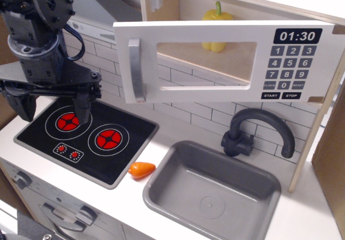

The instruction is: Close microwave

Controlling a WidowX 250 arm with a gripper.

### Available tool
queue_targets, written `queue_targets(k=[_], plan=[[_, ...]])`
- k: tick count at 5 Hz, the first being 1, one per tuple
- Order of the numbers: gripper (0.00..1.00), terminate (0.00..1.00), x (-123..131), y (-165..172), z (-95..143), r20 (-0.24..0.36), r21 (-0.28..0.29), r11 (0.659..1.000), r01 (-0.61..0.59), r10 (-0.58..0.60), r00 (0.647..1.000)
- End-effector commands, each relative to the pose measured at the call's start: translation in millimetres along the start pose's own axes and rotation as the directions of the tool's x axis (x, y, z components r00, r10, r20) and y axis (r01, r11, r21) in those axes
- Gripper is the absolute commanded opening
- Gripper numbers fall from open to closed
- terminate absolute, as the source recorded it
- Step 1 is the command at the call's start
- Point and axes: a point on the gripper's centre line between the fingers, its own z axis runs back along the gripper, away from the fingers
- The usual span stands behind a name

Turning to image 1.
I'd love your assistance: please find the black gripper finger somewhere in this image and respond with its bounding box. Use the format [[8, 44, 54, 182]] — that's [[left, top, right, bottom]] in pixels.
[[73, 90, 94, 124], [2, 91, 36, 122]]

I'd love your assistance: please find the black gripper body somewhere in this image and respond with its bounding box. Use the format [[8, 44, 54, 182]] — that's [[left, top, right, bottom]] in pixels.
[[1, 33, 101, 100]]

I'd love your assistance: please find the white toy microwave door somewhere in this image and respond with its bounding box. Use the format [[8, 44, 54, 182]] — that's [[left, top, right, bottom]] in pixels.
[[113, 20, 344, 103]]

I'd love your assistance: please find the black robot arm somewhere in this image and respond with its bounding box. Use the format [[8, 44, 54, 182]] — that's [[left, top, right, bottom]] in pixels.
[[1, 0, 101, 124]]

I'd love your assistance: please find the wooden microwave cabinet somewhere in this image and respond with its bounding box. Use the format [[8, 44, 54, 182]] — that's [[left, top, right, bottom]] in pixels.
[[137, 0, 345, 194]]

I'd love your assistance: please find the black toy stovetop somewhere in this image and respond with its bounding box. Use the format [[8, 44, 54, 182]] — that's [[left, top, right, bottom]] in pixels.
[[14, 98, 158, 189]]

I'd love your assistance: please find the grey oven knob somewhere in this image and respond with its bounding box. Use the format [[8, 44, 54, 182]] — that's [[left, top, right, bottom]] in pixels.
[[14, 171, 32, 189]]

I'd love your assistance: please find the grey toy range hood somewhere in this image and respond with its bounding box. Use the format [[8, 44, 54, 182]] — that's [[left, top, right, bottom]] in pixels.
[[68, 0, 142, 44]]

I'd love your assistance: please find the orange toy carrot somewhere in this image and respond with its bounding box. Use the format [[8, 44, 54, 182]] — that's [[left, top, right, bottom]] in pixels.
[[128, 162, 156, 179]]

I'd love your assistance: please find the yellow toy bell pepper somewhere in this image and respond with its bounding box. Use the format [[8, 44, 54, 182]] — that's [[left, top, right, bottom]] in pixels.
[[202, 1, 233, 53]]

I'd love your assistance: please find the dark grey toy faucet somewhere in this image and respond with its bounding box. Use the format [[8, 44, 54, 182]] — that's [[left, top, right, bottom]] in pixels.
[[221, 108, 295, 159]]

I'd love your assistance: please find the grey toy sink basin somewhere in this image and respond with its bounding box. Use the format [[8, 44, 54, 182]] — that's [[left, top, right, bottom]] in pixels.
[[143, 141, 281, 239]]

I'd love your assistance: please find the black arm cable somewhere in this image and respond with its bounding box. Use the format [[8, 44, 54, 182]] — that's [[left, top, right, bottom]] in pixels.
[[63, 24, 86, 61]]

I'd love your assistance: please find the grey oven door handle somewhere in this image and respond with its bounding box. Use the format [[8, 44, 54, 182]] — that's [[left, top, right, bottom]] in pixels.
[[39, 203, 98, 232]]

